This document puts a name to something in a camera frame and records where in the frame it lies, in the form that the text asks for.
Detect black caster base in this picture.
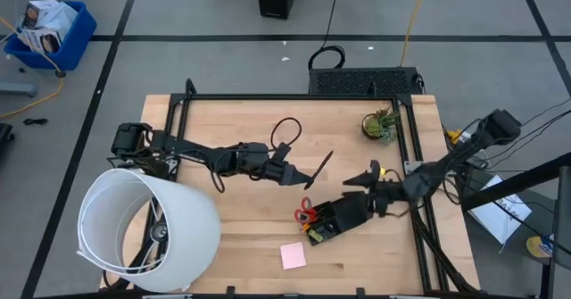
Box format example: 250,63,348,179
0,122,16,157

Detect black lamp socket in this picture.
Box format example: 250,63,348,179
149,221,170,243

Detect white lamp shade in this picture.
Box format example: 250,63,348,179
77,168,222,294

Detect red handled scissors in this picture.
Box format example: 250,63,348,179
294,195,319,225

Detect black aluminium table frame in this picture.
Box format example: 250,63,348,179
106,79,481,296

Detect white printed carton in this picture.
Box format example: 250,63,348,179
17,27,63,54
21,0,79,35

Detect black power cable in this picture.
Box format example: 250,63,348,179
307,0,347,71

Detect black diagonal bar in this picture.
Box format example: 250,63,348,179
459,151,571,212

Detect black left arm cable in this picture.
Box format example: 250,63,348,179
269,116,303,151

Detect black vented case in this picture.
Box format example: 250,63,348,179
308,66,425,96

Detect blue plastic bin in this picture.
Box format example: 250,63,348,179
3,0,98,71

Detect black pen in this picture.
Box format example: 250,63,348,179
304,150,335,191

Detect white paper sheet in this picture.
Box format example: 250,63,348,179
468,173,534,245

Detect potted succulent plant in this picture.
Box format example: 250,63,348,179
360,106,402,146

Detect black mesh desk organizer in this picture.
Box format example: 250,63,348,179
304,190,377,247

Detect grey metal foot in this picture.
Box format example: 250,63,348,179
0,82,39,98

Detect yellow hanging cable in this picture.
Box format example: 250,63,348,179
400,0,432,67

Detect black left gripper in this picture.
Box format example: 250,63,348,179
260,140,316,188

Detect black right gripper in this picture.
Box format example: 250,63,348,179
341,158,406,223

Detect grey vertical post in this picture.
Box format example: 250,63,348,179
546,164,571,299

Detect yellow floor cable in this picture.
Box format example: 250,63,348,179
0,15,66,119

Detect pink sticky note pad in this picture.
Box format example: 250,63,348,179
279,241,308,271

